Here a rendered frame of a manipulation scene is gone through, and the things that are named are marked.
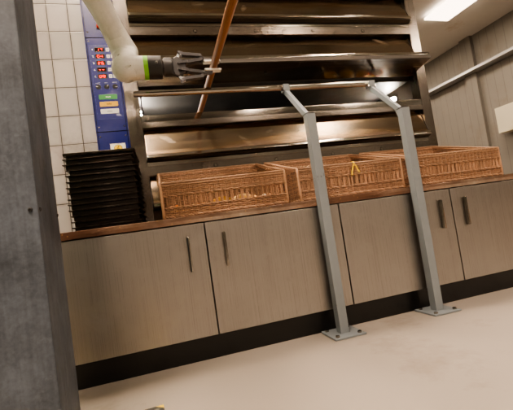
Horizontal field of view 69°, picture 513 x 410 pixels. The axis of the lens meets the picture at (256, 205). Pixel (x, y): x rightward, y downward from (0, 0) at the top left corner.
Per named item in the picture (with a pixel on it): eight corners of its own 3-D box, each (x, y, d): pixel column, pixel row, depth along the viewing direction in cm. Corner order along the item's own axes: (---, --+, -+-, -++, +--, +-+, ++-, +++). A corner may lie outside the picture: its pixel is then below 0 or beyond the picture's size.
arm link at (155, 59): (149, 72, 146) (146, 50, 146) (150, 85, 157) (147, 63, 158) (164, 72, 147) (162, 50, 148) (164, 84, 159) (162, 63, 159)
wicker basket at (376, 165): (269, 210, 213) (261, 163, 215) (356, 198, 228) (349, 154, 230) (300, 202, 167) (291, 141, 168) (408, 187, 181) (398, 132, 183)
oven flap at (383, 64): (134, 64, 189) (138, 86, 207) (431, 57, 237) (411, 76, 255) (134, 60, 189) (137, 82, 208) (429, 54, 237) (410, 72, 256)
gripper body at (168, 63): (161, 61, 157) (183, 61, 159) (164, 80, 156) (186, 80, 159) (161, 53, 149) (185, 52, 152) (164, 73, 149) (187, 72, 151)
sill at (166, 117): (142, 125, 207) (141, 119, 208) (416, 107, 255) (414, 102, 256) (141, 122, 202) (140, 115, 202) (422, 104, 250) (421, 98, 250)
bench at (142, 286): (82, 355, 184) (68, 237, 187) (476, 270, 249) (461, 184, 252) (51, 403, 130) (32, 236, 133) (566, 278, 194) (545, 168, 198)
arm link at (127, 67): (114, 89, 148) (109, 62, 140) (113, 72, 156) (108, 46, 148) (151, 87, 152) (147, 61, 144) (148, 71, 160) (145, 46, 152)
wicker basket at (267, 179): (162, 224, 199) (155, 173, 200) (264, 211, 212) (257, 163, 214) (161, 220, 152) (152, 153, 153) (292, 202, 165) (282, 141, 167)
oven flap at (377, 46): (135, 68, 203) (131, 40, 210) (414, 60, 251) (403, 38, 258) (134, 61, 199) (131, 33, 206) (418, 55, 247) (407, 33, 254)
